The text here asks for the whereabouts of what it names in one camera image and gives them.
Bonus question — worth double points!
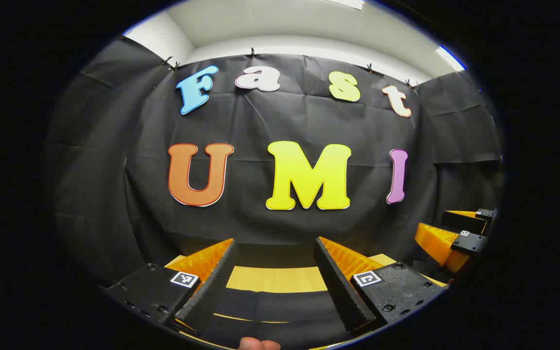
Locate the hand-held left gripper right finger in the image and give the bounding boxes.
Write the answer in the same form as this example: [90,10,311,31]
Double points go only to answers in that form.
[314,237,449,333]

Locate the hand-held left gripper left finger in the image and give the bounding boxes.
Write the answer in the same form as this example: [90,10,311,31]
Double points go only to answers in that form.
[105,238,239,335]

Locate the ceiling light panel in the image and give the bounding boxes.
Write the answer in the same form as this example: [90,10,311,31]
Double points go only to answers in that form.
[437,45,466,72]
[323,0,365,11]

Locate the black backdrop cloth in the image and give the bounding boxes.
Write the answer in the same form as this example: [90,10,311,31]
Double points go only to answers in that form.
[47,36,506,292]

